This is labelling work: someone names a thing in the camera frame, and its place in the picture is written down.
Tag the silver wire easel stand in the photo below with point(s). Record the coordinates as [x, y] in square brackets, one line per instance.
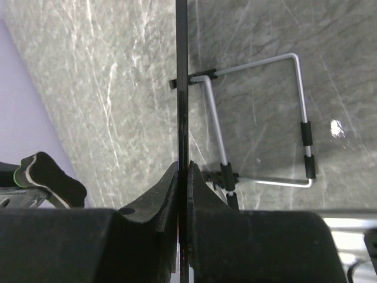
[224, 181]

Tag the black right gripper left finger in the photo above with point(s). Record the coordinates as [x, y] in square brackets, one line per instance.
[137, 243]

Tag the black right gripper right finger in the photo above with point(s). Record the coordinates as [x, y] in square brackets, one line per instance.
[226, 245]

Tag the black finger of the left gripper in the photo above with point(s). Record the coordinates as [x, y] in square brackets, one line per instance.
[13, 196]

